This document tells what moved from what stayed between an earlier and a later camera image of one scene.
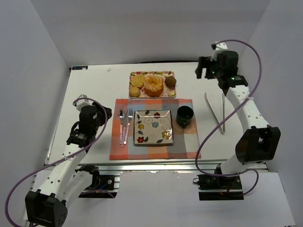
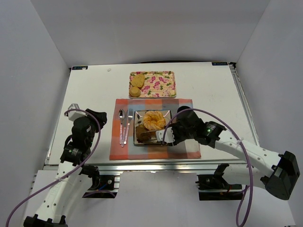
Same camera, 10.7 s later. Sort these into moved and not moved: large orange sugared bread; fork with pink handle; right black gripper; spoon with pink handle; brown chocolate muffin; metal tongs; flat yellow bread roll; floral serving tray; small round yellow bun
Moved: right black gripper; large orange sugared bread; brown chocolate muffin; metal tongs
Not moved: spoon with pink handle; floral serving tray; flat yellow bread roll; fork with pink handle; small round yellow bun
